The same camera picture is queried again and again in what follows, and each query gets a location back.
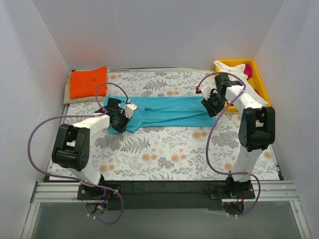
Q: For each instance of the orange folded t shirt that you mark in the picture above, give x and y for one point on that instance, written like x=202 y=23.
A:
x=96 y=74

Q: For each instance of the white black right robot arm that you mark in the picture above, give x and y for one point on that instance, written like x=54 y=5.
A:
x=256 y=132

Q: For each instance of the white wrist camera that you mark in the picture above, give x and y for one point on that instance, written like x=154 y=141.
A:
x=129 y=110
x=204 y=90

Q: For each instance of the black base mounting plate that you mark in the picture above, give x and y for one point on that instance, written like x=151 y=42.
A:
x=166 y=194

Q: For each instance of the beige folded t shirt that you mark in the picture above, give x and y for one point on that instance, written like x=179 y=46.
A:
x=74 y=99

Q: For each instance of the yellow plastic bin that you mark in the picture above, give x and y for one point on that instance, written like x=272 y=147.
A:
x=261 y=88

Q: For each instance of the aluminium frame rail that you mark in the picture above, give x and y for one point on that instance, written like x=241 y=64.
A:
x=68 y=191

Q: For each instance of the magenta t shirt in bin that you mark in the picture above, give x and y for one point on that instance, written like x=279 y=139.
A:
x=251 y=78

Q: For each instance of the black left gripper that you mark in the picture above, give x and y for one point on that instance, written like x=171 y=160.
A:
x=120 y=123

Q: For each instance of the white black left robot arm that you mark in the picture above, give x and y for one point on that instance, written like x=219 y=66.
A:
x=72 y=145

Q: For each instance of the floral patterned table mat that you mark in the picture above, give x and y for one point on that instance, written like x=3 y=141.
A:
x=165 y=153

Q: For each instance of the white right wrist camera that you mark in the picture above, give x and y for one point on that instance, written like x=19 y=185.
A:
x=204 y=90

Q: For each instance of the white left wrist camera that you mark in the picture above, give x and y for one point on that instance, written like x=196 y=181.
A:
x=129 y=110

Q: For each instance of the white t shirt in bin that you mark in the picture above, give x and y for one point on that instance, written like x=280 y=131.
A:
x=238 y=70

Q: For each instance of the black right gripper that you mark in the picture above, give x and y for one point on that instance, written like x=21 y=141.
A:
x=210 y=108

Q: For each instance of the turquoise t shirt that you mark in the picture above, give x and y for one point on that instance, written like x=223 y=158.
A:
x=169 y=111

